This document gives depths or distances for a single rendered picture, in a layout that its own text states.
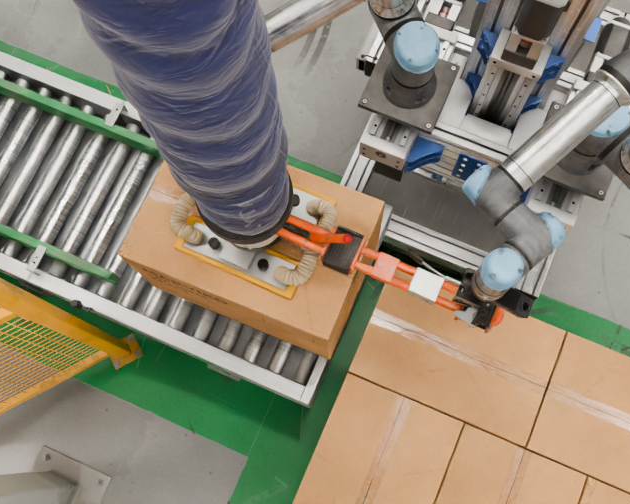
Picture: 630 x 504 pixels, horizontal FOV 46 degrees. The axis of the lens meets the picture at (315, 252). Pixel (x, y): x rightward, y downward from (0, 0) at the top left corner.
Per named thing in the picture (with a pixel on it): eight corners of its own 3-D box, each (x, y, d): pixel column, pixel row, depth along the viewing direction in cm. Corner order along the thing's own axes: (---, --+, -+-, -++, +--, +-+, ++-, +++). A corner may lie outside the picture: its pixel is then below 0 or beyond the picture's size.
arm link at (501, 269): (536, 265, 142) (504, 293, 141) (522, 279, 153) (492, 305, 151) (508, 235, 144) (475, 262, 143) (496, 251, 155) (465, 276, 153)
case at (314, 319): (153, 286, 235) (116, 254, 196) (206, 175, 244) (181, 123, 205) (330, 359, 227) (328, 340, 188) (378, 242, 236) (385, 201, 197)
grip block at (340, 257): (319, 264, 183) (318, 258, 178) (335, 229, 185) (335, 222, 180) (350, 277, 182) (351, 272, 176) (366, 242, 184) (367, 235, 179)
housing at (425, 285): (405, 294, 180) (407, 291, 176) (416, 270, 182) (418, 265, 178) (432, 306, 180) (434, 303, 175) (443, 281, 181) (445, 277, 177)
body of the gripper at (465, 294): (462, 272, 170) (472, 258, 159) (498, 287, 169) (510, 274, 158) (450, 302, 168) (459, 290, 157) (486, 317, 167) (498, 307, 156)
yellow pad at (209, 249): (174, 249, 196) (170, 244, 191) (191, 215, 198) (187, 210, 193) (291, 301, 191) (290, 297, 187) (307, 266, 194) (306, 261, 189)
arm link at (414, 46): (400, 93, 198) (405, 68, 185) (381, 51, 202) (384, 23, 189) (442, 78, 199) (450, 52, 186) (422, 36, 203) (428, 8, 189)
